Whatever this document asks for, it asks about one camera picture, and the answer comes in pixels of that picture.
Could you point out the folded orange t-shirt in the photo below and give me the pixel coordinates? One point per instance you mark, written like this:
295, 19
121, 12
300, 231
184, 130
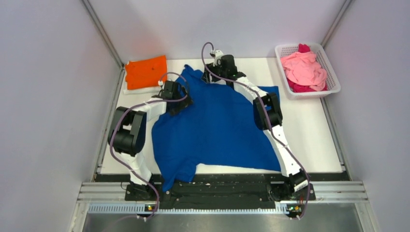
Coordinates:
146, 73

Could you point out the white plastic basket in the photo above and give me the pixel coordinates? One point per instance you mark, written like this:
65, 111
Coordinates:
306, 71

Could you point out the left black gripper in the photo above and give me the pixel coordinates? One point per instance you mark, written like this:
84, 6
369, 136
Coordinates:
184, 103

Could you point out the folded white t-shirt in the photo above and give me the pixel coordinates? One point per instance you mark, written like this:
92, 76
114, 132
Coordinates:
142, 90

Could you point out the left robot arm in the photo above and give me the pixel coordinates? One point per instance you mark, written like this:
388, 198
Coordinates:
127, 134

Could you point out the white cable duct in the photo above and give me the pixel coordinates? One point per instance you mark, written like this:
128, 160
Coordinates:
146, 209

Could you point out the magenta t-shirt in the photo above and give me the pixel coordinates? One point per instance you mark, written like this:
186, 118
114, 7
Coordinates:
304, 48

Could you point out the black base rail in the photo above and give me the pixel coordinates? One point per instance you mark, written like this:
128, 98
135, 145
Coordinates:
221, 192

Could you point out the blue printed t-shirt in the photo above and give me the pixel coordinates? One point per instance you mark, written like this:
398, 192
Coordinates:
217, 129

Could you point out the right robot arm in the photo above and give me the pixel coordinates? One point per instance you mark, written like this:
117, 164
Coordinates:
267, 116

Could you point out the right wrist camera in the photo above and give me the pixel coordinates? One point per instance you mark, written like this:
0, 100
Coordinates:
216, 55

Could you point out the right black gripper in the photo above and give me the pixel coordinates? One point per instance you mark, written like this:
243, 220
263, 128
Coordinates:
205, 77

